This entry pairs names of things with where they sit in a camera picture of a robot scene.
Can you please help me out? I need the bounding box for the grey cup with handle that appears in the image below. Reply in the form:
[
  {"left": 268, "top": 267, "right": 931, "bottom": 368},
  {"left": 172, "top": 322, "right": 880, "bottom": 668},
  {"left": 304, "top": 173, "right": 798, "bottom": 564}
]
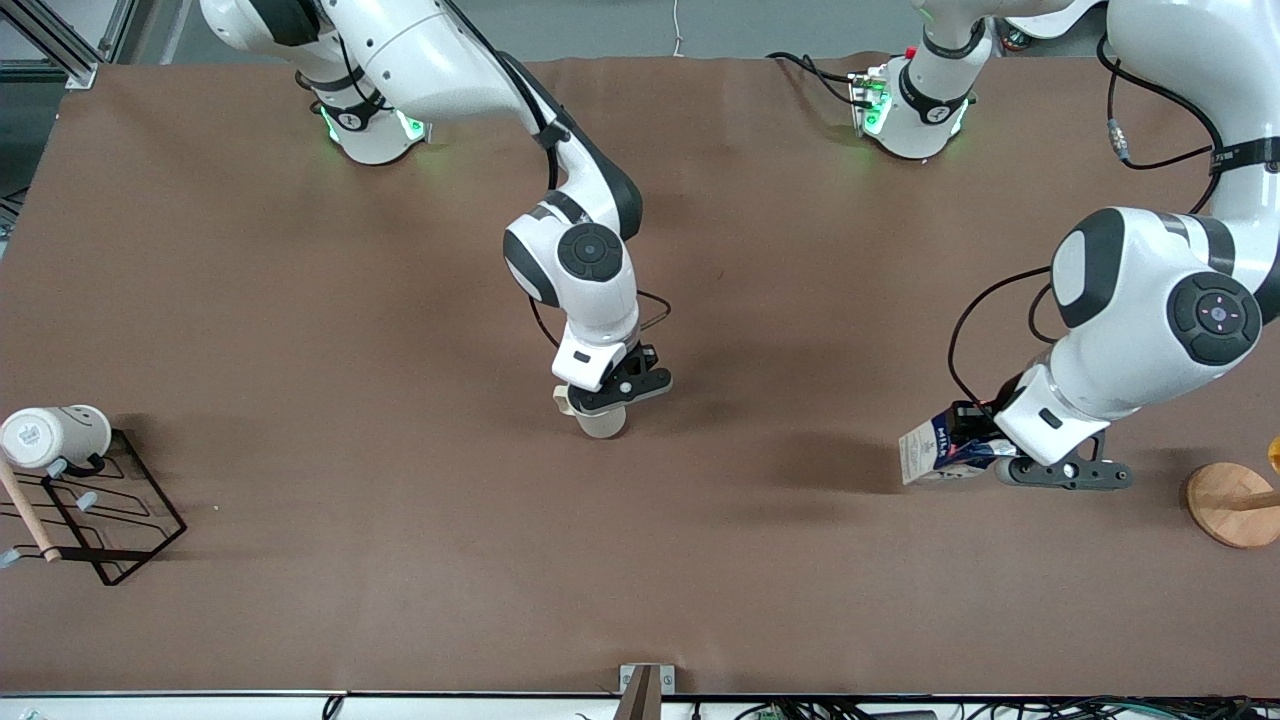
[{"left": 554, "top": 385, "right": 630, "bottom": 442}]

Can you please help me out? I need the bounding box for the blue white milk carton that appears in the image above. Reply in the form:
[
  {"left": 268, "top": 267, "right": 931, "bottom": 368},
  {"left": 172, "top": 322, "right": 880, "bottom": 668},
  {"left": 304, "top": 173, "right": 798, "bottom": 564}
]
[{"left": 898, "top": 410, "right": 1013, "bottom": 489}]

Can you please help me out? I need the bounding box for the round wooden stand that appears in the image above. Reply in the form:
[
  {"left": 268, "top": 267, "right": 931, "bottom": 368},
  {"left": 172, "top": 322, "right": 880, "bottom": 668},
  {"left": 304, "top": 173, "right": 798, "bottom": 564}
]
[{"left": 1186, "top": 462, "right": 1280, "bottom": 550}]

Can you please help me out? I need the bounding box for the brown table cloth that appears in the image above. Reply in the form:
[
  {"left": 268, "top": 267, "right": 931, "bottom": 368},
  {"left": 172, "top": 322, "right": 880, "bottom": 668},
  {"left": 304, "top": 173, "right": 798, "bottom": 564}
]
[{"left": 0, "top": 53, "right": 1280, "bottom": 697}]

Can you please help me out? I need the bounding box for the white background machine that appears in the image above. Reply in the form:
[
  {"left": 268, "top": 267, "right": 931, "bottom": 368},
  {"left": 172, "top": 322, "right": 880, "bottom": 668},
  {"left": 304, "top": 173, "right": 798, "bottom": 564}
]
[{"left": 1000, "top": 0, "right": 1105, "bottom": 51}]

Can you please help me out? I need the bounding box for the white mug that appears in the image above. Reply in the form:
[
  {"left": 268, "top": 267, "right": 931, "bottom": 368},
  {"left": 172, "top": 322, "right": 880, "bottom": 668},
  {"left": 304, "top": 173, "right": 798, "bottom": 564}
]
[{"left": 0, "top": 405, "right": 113, "bottom": 472}]

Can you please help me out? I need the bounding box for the tangled cable bundle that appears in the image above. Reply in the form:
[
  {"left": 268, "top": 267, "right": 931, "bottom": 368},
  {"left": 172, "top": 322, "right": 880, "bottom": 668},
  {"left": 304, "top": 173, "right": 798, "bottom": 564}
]
[{"left": 690, "top": 694, "right": 1280, "bottom": 720}]

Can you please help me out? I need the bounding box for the metal bracket with brown post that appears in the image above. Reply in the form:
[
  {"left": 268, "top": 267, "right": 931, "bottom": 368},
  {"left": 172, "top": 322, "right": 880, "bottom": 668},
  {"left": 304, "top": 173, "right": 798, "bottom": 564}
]
[{"left": 614, "top": 663, "right": 677, "bottom": 720}]

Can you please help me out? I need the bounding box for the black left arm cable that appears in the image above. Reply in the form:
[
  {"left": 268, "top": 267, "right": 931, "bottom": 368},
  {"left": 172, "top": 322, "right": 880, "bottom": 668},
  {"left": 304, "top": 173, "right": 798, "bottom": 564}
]
[{"left": 947, "top": 35, "right": 1243, "bottom": 414}]

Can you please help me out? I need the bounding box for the black left base cable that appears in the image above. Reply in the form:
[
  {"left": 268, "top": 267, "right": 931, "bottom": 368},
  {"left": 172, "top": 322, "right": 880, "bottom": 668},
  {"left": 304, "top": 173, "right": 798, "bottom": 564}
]
[{"left": 766, "top": 50, "right": 873, "bottom": 109}]

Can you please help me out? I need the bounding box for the black wire mug rack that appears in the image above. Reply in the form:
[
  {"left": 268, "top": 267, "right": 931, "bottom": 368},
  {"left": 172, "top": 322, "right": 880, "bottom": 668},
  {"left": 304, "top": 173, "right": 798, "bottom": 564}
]
[{"left": 0, "top": 428, "right": 189, "bottom": 588}]

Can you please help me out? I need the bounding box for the wooden rack handle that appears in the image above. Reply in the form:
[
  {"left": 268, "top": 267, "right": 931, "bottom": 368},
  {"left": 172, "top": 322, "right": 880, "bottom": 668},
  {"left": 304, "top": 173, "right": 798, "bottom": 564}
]
[{"left": 0, "top": 460, "right": 62, "bottom": 564}]

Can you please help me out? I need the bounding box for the aluminium frame profile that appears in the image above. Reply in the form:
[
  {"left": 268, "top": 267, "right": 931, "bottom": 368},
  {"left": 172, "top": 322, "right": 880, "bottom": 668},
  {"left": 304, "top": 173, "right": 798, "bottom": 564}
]
[{"left": 0, "top": 0, "right": 141, "bottom": 91}]

